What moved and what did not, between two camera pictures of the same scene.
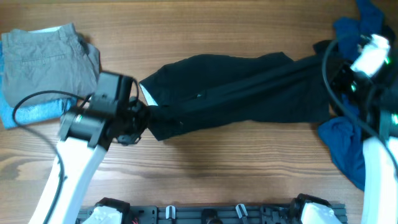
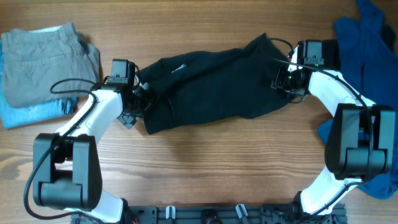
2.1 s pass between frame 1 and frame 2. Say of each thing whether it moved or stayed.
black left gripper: moved
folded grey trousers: stayed
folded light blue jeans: stayed
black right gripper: moved
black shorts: moved
